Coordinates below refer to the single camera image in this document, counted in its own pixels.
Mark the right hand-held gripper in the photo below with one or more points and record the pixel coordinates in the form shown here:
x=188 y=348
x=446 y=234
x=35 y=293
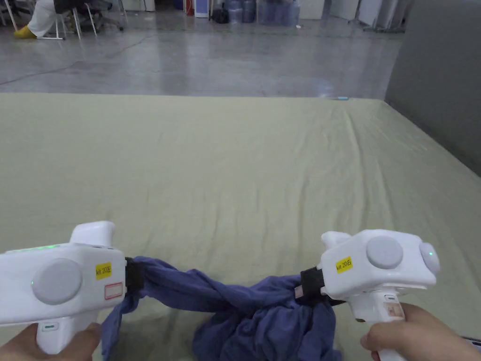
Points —
x=383 y=263

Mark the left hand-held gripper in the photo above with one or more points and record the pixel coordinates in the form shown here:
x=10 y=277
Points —
x=56 y=280

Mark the dark blue shirt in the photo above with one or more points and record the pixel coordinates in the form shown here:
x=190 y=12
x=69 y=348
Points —
x=244 y=319

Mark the person's left hand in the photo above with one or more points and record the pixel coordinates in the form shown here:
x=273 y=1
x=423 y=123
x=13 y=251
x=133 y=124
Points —
x=79 y=342

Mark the person's right hand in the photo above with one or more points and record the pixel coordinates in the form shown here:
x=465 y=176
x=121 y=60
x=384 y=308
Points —
x=421 y=338

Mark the small blue and white object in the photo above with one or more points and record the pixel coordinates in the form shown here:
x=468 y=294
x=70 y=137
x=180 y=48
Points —
x=341 y=98

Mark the bed with pale green sheet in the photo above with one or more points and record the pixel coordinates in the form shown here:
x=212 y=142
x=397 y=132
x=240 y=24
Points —
x=225 y=169

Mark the grey padded headboard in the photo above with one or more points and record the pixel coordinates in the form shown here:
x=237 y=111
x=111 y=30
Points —
x=439 y=82

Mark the group of blue water bottles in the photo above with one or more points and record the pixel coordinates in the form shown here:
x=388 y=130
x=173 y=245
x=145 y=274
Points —
x=263 y=11

